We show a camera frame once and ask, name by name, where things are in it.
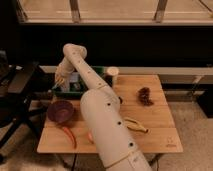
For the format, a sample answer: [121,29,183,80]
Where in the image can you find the grey towel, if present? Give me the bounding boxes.
[60,81,70,92]

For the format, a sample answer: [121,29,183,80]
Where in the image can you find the dark tool in tray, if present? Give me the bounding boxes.
[73,82,82,91]

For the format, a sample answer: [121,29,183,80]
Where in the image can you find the black chair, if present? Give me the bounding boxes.
[0,49,51,164]

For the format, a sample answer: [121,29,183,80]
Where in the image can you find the wooden folding table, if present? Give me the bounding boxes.
[37,75,183,153]

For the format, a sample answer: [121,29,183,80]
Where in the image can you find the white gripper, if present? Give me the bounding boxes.
[55,58,74,86]

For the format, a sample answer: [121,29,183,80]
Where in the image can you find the yellow apple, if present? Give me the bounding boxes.
[88,132,93,143]

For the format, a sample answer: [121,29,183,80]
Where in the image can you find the red chili pepper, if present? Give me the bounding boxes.
[62,126,77,149]

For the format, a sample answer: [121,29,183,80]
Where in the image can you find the brown pine cone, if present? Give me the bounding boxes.
[138,87,154,106]

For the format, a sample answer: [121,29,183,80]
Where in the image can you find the white lidded cup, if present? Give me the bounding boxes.
[105,66,119,87]

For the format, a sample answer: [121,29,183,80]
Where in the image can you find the grey sponge block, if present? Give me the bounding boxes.
[70,72,79,83]

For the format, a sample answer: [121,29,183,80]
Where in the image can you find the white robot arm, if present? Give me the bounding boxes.
[55,43,152,171]

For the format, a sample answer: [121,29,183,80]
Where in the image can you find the green plastic tray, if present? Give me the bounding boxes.
[52,66,107,98]

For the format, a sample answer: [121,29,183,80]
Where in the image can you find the purple bowl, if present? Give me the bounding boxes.
[47,100,74,123]

